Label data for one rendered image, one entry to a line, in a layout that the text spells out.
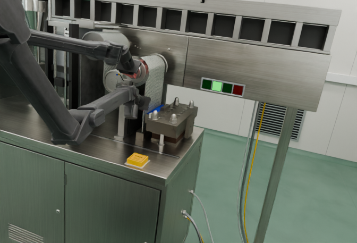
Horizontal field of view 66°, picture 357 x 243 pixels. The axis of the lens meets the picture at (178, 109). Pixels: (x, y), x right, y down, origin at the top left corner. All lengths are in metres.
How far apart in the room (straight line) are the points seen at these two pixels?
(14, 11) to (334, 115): 3.83
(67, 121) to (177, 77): 1.00
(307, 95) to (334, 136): 2.61
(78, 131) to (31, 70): 0.22
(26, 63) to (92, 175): 0.80
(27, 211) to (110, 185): 0.58
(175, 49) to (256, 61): 0.46
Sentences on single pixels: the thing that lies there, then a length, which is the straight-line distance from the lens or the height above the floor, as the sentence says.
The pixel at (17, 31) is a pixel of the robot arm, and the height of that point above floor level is 1.44.
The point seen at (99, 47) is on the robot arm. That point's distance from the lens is 1.10.
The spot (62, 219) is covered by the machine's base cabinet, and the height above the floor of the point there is 0.48.
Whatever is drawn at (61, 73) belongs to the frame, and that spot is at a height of 1.19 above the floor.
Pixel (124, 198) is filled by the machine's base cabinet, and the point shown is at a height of 0.72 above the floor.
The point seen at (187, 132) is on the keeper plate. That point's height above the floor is 0.94.
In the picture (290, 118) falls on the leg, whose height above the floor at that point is 1.04.
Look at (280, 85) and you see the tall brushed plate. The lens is 1.57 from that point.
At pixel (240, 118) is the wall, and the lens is 4.06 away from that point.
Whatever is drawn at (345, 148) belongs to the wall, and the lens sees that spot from 4.25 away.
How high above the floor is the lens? 1.49
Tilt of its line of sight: 17 degrees down
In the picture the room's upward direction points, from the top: 7 degrees clockwise
